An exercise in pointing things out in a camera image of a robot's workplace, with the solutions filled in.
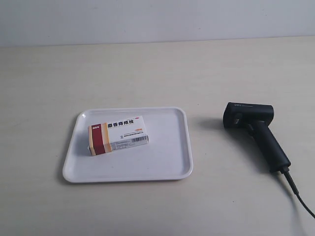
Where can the black handheld barcode scanner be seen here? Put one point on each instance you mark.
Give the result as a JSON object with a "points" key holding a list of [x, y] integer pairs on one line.
{"points": [[256, 118]]}

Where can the white plastic tray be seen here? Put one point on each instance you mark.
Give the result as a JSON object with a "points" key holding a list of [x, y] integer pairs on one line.
{"points": [[167, 156]]}

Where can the medicine box with red stripe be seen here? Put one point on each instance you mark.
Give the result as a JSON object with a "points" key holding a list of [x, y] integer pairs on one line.
{"points": [[112, 136]]}

